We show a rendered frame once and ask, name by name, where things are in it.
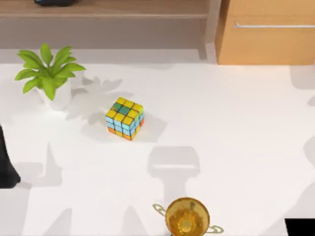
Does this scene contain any multicoloured puzzle cube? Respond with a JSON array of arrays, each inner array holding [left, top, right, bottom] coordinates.
[[105, 96, 145, 142]]

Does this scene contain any gold trophy cup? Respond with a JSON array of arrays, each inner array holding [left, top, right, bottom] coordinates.
[[152, 197, 224, 236]]

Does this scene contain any open wooden shelf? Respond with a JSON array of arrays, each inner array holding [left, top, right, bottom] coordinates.
[[0, 0, 217, 60]]

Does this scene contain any green plant in white pot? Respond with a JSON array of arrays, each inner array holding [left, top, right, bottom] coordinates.
[[14, 43, 87, 112]]

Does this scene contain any wooden cupboard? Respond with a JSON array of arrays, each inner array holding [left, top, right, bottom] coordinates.
[[215, 0, 315, 65]]

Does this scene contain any black object on shelf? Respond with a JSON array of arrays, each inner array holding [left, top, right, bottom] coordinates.
[[33, 0, 74, 7]]

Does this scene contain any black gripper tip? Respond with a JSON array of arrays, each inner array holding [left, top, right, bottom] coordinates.
[[0, 125, 21, 189]]

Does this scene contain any black block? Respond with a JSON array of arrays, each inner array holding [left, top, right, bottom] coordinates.
[[284, 218, 315, 236]]

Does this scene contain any long metal handle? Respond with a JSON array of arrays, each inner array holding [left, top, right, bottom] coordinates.
[[233, 22, 315, 29]]

